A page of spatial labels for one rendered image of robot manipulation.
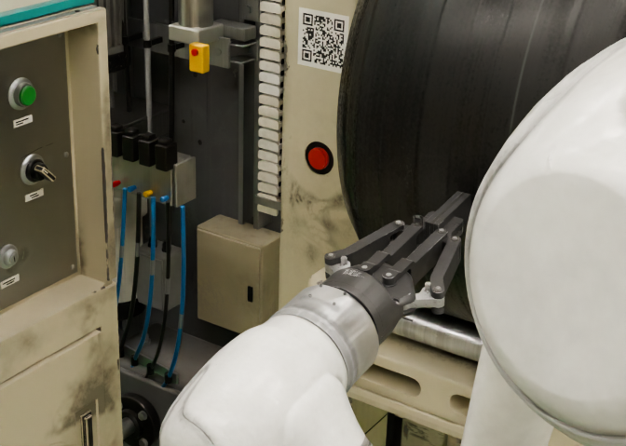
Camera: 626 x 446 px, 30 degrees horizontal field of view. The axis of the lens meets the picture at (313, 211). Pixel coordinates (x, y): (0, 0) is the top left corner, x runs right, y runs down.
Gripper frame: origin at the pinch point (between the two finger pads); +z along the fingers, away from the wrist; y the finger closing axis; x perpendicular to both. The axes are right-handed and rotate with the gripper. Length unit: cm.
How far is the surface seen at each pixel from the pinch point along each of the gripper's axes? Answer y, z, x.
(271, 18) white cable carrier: 40.1, 26.7, -5.2
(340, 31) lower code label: 28.7, 25.7, -5.8
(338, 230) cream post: 27.8, 21.8, 21.2
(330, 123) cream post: 29.8, 24.0, 6.6
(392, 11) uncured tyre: 11.3, 8.9, -17.1
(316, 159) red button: 31.4, 22.7, 11.7
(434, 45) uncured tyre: 5.7, 7.5, -14.9
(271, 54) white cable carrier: 40.0, 26.0, -0.3
